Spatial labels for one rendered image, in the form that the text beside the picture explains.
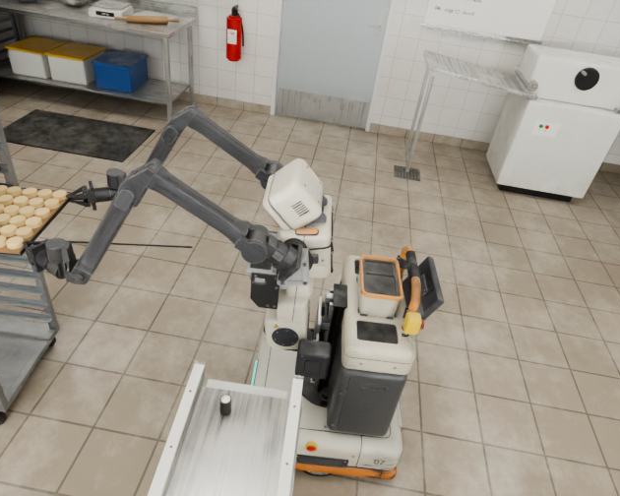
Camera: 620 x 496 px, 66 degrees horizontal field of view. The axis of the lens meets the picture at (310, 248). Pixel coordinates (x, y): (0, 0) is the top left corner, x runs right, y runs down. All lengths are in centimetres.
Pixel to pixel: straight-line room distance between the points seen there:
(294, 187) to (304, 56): 386
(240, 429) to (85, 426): 121
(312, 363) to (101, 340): 135
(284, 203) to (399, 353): 65
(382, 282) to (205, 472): 89
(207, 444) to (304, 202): 74
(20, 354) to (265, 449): 156
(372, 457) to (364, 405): 29
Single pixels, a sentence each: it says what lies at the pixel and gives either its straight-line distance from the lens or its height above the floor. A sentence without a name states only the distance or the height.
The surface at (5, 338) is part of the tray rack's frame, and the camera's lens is 275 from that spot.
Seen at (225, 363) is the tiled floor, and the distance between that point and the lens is 262.
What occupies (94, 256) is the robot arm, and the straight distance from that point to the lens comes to 160.
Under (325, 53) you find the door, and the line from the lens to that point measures 522.
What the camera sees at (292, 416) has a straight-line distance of 137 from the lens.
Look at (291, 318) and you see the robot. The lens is 180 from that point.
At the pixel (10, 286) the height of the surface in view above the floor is 41.
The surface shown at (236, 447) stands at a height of 84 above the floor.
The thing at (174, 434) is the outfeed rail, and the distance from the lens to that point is 134.
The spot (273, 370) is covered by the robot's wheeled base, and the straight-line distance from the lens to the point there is 224.
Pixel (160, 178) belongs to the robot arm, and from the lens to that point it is 137.
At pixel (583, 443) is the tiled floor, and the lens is 291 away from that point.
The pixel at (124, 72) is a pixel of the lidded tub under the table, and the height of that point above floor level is 43.
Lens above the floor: 204
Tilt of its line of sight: 37 degrees down
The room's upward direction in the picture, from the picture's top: 9 degrees clockwise
